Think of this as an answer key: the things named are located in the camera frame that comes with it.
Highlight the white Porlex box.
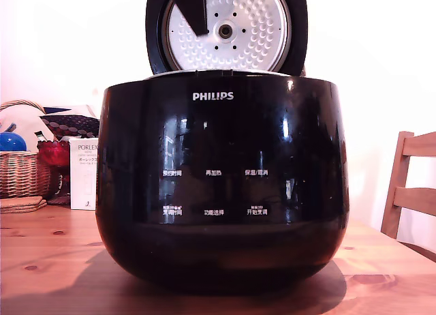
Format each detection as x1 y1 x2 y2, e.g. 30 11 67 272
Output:
69 137 100 211

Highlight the black Philips rice cooker body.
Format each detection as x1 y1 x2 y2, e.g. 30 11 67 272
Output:
95 74 350 293

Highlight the woven wicker basket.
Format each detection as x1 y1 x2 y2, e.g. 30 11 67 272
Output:
0 100 52 200

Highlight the red glass footed bowl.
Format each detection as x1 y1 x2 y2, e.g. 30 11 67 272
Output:
37 140 72 206

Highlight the dark dotted patterned cloth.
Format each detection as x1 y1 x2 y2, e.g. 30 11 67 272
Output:
40 113 102 139

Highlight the black rice cooker pot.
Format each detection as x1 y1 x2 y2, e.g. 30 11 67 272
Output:
146 68 293 80

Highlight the wooden chair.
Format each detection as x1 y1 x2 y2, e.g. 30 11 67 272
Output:
380 130 436 262

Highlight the rice cooker lid, silver plate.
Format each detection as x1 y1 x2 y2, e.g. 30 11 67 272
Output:
145 0 309 78

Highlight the blue ball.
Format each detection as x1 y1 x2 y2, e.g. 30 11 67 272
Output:
0 131 28 153

